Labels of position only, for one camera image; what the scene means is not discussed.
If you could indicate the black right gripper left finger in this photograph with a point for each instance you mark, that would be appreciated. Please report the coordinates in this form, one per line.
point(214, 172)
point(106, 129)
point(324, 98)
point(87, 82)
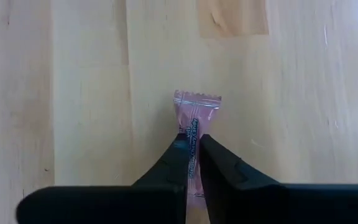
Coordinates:
point(135, 202)

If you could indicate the pink chewy candy wrapper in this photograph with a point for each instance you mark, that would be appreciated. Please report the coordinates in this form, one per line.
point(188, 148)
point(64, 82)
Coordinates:
point(197, 107)

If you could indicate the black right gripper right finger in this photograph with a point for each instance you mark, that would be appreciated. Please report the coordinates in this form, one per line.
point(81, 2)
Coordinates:
point(259, 202)

